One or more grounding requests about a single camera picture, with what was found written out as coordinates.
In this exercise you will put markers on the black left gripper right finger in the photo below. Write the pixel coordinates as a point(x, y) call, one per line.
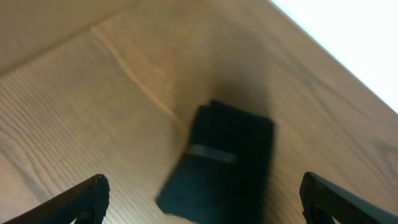
point(326, 202)

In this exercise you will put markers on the black taped garment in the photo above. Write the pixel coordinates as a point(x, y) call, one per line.
point(222, 175)

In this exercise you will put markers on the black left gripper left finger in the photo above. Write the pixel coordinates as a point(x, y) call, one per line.
point(86, 202)

